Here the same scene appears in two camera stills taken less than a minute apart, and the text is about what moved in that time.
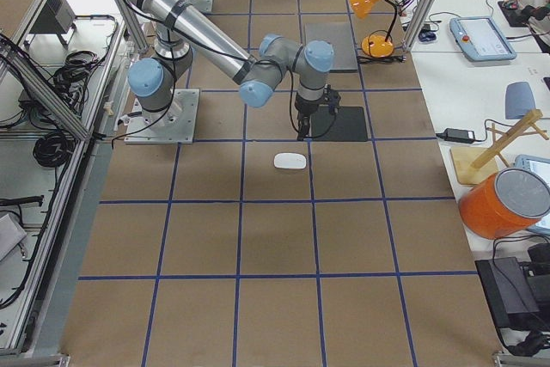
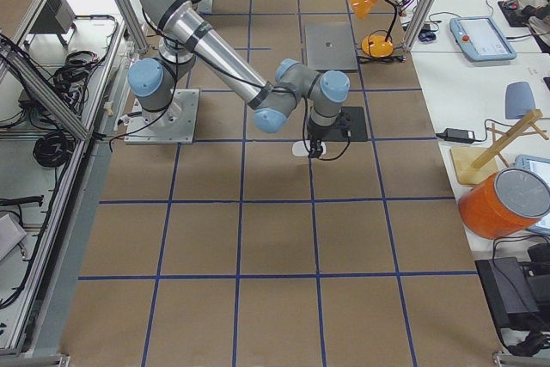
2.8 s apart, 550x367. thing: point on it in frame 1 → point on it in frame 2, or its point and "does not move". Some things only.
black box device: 508,292 does not move
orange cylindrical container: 508,202 does not move
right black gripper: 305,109 → 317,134
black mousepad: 347,125 does not move
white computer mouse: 290,161 → 300,149
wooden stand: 473,165 does not move
